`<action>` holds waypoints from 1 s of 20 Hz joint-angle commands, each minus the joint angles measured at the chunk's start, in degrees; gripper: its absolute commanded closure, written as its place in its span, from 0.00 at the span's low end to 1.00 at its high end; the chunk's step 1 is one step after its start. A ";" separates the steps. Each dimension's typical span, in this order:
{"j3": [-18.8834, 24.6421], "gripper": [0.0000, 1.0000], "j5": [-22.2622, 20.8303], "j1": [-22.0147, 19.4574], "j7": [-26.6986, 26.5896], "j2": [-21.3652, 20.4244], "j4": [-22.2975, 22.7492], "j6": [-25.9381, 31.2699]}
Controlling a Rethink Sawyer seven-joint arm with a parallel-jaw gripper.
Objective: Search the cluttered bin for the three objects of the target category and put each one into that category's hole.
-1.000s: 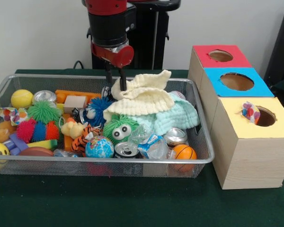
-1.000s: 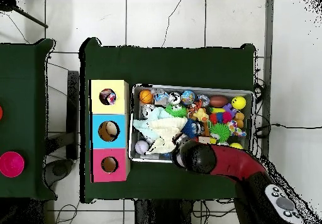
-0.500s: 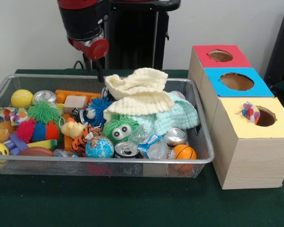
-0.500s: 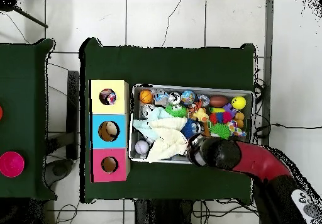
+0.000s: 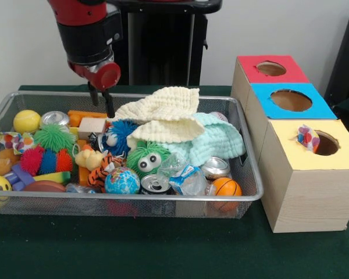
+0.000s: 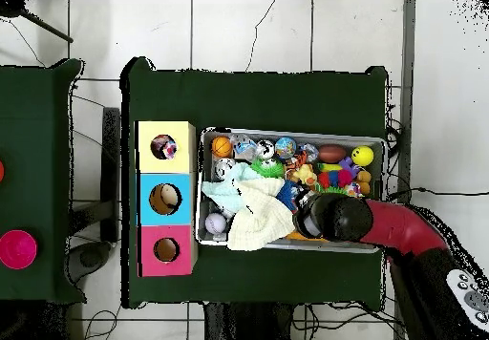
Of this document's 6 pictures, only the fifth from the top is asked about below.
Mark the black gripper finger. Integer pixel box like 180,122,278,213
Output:
87,81,100,108
102,89,116,119

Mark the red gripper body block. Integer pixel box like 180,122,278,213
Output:
69,57,122,92

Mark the cream yellow cloth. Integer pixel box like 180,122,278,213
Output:
113,86,206,145

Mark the multicolour fuzzy caterpillar toy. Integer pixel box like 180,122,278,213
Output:
19,145,74,177

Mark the colourful polka dot cloth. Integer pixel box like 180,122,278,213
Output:
0,131,34,155
297,124,320,153

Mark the mint green cloth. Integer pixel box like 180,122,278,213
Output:
163,113,247,168

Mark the clear mesh bin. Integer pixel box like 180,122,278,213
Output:
0,90,265,220

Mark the wooden box with three holes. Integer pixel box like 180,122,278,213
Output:
230,55,349,234

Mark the blue spiky ball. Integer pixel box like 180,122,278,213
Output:
104,119,140,156

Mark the green spiky ball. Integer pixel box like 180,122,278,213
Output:
34,124,76,153

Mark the tiger plush toy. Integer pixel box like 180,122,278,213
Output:
87,152,126,190

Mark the green fuzzy toy with eyes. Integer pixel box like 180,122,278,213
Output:
126,141,171,178

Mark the globe print ball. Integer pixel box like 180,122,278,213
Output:
104,168,141,195

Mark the small orange basketball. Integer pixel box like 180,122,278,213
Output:
212,177,243,198

